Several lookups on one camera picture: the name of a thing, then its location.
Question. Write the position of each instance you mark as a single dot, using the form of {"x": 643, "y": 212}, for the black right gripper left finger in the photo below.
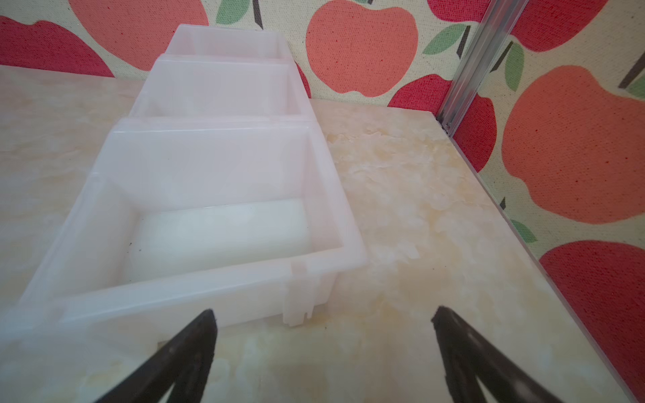
{"x": 178, "y": 371}

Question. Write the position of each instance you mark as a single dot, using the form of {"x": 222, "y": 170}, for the right aluminium corner post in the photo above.
{"x": 500, "y": 18}

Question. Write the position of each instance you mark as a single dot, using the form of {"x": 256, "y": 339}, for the white plastic bin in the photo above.
{"x": 203, "y": 87}
{"x": 223, "y": 42}
{"x": 248, "y": 219}

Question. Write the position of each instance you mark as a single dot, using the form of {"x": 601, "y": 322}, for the right white plastic bin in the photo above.
{"x": 248, "y": 219}

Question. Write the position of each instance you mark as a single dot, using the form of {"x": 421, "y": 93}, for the middle white plastic bin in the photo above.
{"x": 203, "y": 87}

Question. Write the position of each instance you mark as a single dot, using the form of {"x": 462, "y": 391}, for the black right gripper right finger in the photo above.
{"x": 472, "y": 364}

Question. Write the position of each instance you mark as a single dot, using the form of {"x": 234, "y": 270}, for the left white plastic bin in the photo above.
{"x": 223, "y": 42}

